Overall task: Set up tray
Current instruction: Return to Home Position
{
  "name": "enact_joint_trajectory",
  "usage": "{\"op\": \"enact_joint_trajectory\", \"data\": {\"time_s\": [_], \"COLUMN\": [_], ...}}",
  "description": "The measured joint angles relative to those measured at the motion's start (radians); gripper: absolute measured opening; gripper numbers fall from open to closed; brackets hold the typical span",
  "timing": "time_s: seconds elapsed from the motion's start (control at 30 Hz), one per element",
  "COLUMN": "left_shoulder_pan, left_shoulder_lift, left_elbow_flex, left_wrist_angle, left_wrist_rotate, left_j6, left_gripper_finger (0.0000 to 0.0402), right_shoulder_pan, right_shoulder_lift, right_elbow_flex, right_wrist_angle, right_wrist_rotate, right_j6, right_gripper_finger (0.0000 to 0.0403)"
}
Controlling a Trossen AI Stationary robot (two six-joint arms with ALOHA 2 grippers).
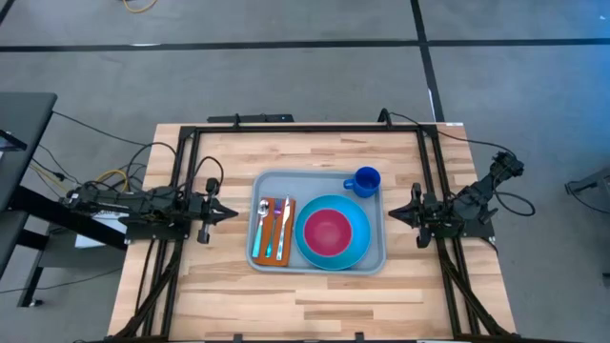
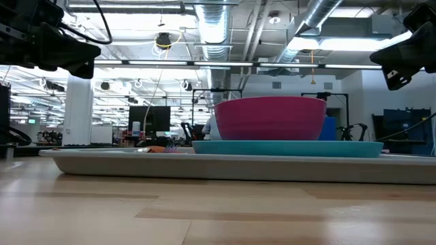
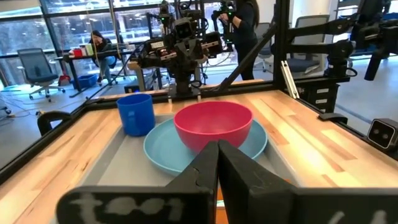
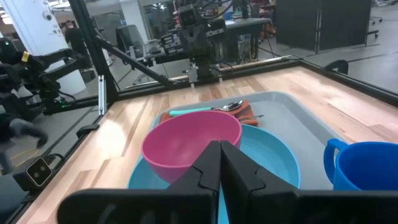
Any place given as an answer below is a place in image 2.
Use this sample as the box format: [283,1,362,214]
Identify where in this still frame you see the ceiling cable reel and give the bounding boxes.
[155,31,174,51]

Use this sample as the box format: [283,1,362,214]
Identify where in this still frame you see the black metal table frame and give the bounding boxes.
[0,144,144,151]

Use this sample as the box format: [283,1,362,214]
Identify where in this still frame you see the black upright panel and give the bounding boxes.
[0,83,12,148]

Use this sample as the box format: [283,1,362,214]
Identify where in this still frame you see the silver ventilation duct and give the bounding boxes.
[193,0,236,103]
[268,0,345,76]

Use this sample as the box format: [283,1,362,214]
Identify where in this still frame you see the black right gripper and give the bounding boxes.
[369,20,436,91]

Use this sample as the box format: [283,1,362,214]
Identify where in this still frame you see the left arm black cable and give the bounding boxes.
[57,0,113,46]

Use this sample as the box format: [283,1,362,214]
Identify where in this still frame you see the orange cloth napkin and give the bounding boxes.
[144,145,187,154]

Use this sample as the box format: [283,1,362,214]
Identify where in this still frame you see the black station frame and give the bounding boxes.
[300,91,350,141]
[191,87,244,137]

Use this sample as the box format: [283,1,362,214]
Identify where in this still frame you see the cyan plastic plate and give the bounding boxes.
[191,140,385,159]

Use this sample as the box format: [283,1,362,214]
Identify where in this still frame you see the grey plastic tray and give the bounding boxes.
[38,147,436,185]

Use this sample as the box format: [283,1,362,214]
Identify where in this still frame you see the ceiling light strip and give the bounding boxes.
[93,59,383,70]

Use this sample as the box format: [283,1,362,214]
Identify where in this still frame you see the white building column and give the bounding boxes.
[62,73,95,147]

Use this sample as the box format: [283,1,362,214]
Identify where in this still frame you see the person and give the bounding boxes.
[200,115,219,142]

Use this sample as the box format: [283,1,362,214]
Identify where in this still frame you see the white board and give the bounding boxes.
[89,125,114,145]

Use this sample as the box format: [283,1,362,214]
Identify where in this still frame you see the black monitor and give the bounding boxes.
[127,105,172,137]

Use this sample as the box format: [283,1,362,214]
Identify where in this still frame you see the blue plastic cup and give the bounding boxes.
[317,116,337,142]

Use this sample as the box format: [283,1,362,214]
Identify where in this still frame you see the magenta plastic bowl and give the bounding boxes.
[213,96,328,142]

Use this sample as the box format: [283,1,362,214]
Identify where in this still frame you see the blue cabinet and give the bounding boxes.
[371,107,434,156]

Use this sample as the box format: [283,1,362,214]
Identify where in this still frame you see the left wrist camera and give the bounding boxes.
[0,0,65,35]

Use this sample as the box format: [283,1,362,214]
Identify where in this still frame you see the black supply cable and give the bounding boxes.
[374,111,436,142]

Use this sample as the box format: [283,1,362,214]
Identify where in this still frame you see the hanging yellow cord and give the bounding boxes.
[308,49,317,86]

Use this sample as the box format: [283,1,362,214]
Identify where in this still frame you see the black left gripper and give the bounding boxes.
[0,25,102,80]

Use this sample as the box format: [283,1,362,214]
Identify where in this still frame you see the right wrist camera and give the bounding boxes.
[403,2,436,34]

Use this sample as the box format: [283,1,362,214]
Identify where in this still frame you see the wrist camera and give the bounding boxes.
[0,0,65,35]
[403,2,436,34]

